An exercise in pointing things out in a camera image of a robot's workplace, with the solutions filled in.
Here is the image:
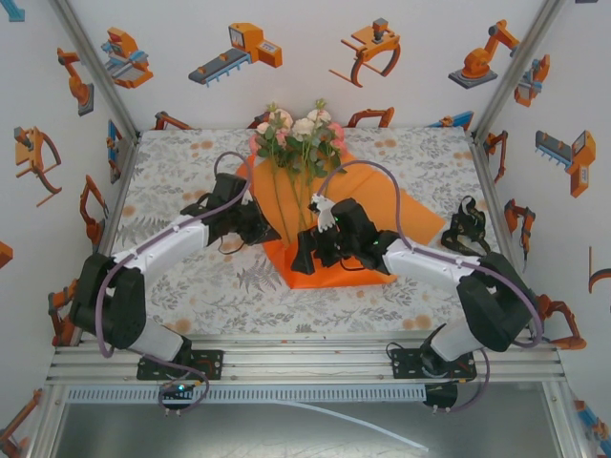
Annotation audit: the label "orange wrapping paper sheet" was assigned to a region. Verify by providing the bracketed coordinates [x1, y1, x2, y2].
[237, 152, 448, 291]

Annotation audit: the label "artificial pink white flower bunch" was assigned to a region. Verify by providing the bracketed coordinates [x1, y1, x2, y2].
[248, 98, 348, 247]

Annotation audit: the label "black ribbon with gold print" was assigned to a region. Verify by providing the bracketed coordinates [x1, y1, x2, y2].
[439, 195, 493, 257]

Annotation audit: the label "floral print tablecloth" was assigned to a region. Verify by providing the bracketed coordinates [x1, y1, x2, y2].
[89, 126, 531, 336]

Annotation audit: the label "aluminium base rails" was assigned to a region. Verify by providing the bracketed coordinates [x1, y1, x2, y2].
[45, 333, 567, 385]

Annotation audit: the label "circuit board with green light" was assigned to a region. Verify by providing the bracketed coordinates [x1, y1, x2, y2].
[158, 380, 198, 398]

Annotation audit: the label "aluminium side rail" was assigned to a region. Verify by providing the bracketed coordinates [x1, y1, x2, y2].
[470, 133, 543, 344]
[71, 135, 140, 347]

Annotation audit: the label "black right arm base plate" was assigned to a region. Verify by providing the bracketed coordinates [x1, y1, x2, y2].
[390, 346, 477, 382]

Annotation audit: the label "white slotted cable duct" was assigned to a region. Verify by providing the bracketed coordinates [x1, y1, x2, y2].
[64, 385, 427, 403]

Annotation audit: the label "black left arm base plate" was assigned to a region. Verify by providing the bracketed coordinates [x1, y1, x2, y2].
[137, 349, 225, 382]

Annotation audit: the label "black cable bracket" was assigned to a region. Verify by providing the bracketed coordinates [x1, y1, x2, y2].
[422, 383, 459, 412]

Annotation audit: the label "aluminium frame post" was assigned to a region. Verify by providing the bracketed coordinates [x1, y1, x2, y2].
[472, 0, 569, 139]
[50, 0, 140, 140]

